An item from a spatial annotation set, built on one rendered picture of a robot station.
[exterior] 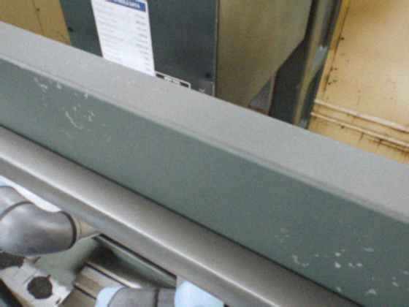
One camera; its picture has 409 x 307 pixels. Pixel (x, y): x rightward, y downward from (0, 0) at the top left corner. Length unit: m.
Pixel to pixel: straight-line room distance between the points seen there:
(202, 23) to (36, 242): 0.58
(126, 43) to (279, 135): 0.76
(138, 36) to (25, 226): 0.48
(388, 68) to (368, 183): 1.67
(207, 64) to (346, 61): 1.15
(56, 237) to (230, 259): 0.69
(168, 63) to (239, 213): 0.68
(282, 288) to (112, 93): 0.17
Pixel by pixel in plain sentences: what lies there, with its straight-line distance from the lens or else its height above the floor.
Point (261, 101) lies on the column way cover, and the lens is 1.64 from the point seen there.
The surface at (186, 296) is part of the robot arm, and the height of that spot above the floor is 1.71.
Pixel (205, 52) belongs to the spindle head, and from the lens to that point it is 0.82.
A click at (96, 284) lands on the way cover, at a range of 1.78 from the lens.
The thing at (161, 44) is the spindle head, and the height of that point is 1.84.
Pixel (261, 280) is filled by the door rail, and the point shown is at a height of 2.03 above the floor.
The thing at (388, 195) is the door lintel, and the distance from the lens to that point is 0.21.
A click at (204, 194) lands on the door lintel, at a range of 0.25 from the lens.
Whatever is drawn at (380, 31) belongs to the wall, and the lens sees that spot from 1.81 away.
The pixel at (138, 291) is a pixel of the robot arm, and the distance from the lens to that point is 0.73.
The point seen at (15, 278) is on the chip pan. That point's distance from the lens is 1.99.
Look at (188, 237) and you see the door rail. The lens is 0.27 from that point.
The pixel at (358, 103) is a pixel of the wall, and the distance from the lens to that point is 1.99.
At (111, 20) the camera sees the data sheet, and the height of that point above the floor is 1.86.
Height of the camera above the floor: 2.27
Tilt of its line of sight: 45 degrees down
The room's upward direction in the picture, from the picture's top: straight up
